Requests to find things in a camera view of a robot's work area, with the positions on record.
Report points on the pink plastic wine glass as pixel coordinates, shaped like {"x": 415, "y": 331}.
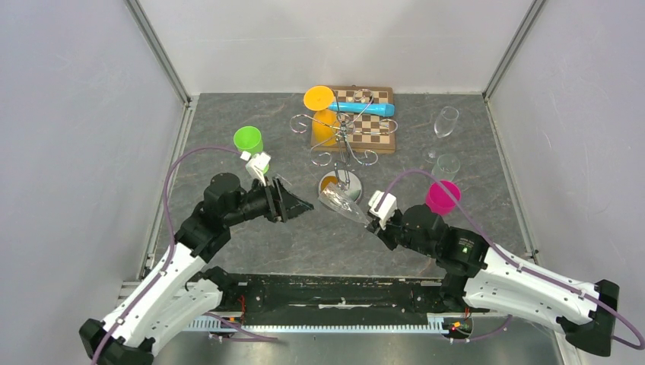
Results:
{"x": 439, "y": 201}

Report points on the orange plastic wine glass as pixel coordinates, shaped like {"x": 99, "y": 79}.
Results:
{"x": 318, "y": 99}

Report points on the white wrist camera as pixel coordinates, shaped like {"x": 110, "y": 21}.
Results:
{"x": 382, "y": 207}
{"x": 257, "y": 165}

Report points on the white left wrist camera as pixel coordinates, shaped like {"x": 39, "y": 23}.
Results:
{"x": 257, "y": 165}

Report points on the green plastic wine glass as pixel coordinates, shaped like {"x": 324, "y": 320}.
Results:
{"x": 249, "y": 138}

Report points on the wooden chess board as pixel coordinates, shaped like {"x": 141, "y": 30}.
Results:
{"x": 365, "y": 131}

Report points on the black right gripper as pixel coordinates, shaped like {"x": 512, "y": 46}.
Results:
{"x": 374, "y": 226}

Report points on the clear wine glass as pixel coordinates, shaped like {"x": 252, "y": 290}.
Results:
{"x": 446, "y": 167}
{"x": 336, "y": 199}
{"x": 444, "y": 125}

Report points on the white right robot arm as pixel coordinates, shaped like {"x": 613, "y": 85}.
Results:
{"x": 483, "y": 276}

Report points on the clear wine glass back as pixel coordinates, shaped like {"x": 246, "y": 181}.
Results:
{"x": 336, "y": 199}

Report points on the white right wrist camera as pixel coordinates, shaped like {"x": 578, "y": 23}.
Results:
{"x": 382, "y": 207}

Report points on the clear wine glass front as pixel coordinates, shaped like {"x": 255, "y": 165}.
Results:
{"x": 446, "y": 167}

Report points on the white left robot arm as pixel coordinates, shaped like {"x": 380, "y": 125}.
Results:
{"x": 178, "y": 289}

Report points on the blue cylindrical tube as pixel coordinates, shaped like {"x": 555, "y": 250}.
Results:
{"x": 378, "y": 109}

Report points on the chrome wine glass rack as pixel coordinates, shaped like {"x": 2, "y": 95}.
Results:
{"x": 340, "y": 156}

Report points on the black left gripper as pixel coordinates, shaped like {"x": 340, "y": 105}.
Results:
{"x": 279, "y": 199}

